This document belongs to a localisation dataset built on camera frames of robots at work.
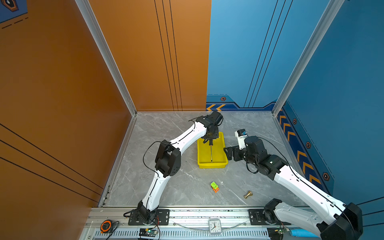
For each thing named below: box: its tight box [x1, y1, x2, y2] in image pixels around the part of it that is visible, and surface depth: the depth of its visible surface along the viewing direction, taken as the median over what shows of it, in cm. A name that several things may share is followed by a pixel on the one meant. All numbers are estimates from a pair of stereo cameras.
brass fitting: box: [243, 190, 253, 199], surface depth 81 cm
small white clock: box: [208, 218, 222, 234], surface depth 71 cm
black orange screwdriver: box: [209, 139, 213, 163], surface depth 93 cm
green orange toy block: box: [210, 181, 220, 193], surface depth 82 cm
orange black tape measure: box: [100, 219, 113, 234], surface depth 70 cm
